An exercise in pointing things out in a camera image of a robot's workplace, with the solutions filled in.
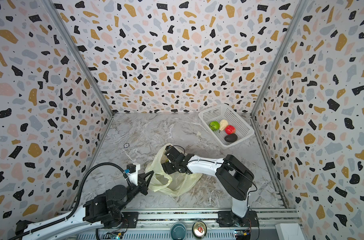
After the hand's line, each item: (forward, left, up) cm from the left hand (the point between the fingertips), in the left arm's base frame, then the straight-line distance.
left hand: (154, 172), depth 70 cm
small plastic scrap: (+37, -24, -20) cm, 49 cm away
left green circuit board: (-23, +19, -19) cm, 35 cm away
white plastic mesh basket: (+36, -55, -14) cm, 67 cm away
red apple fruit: (+36, -45, -14) cm, 60 cm away
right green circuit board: (-24, -42, -20) cm, 52 cm away
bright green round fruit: (+39, -35, -13) cm, 54 cm away
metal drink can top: (-22, -21, -8) cm, 31 cm away
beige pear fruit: (+42, -42, -14) cm, 61 cm away
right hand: (+10, -3, -13) cm, 17 cm away
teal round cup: (-22, -11, -17) cm, 30 cm away
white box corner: (-23, -62, -14) cm, 67 cm away
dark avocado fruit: (+31, -46, -16) cm, 58 cm away
